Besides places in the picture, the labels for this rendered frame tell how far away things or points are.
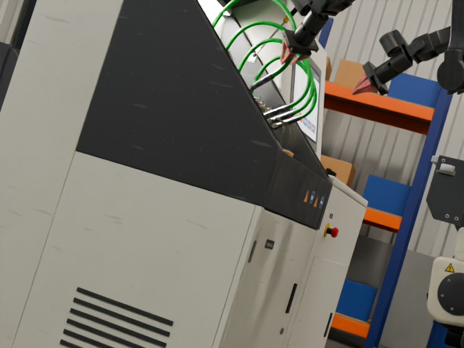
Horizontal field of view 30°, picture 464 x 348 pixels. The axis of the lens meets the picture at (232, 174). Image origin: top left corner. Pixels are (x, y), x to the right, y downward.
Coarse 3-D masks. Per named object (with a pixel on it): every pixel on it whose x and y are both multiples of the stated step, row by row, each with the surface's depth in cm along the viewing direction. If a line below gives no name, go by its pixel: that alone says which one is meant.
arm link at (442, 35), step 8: (432, 32) 259; (440, 32) 258; (448, 32) 257; (424, 40) 259; (432, 40) 258; (440, 40) 257; (448, 40) 257; (424, 48) 259; (432, 48) 258; (440, 48) 258; (416, 56) 262; (424, 56) 261; (432, 56) 263
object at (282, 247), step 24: (264, 216) 231; (264, 240) 236; (288, 240) 259; (312, 240) 287; (264, 264) 243; (288, 264) 266; (240, 288) 228; (264, 288) 249; (288, 288) 274; (240, 312) 234; (264, 312) 256; (288, 312) 281; (240, 336) 240; (264, 336) 263
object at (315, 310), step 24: (264, 0) 310; (240, 24) 312; (288, 24) 311; (264, 48) 308; (288, 72) 313; (288, 96) 314; (336, 192) 300; (336, 216) 310; (360, 216) 352; (336, 240) 321; (312, 264) 295; (336, 264) 332; (312, 288) 305; (336, 288) 344; (312, 312) 315; (288, 336) 291; (312, 336) 326
